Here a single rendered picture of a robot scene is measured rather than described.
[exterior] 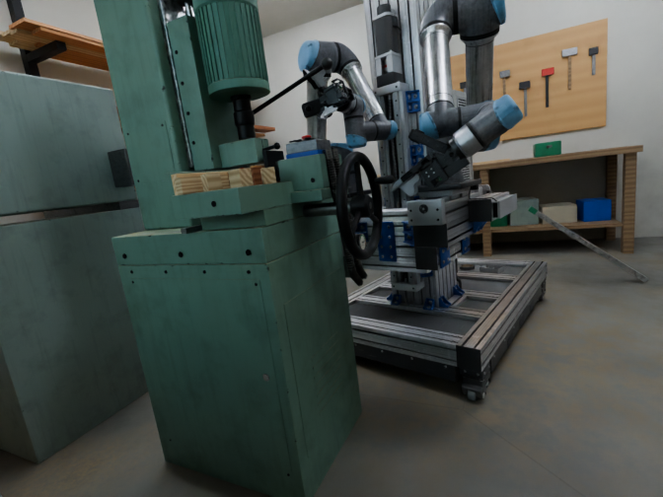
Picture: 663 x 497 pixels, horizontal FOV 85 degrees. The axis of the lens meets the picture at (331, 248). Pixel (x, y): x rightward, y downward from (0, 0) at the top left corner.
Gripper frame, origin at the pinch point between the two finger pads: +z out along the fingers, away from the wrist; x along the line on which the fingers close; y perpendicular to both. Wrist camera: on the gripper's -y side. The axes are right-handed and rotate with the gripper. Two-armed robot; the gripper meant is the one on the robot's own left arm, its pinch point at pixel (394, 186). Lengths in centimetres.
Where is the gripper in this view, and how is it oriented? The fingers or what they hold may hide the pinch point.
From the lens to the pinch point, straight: 106.7
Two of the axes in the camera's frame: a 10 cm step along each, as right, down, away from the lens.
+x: 4.3, -2.2, 8.8
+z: -7.1, 5.2, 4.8
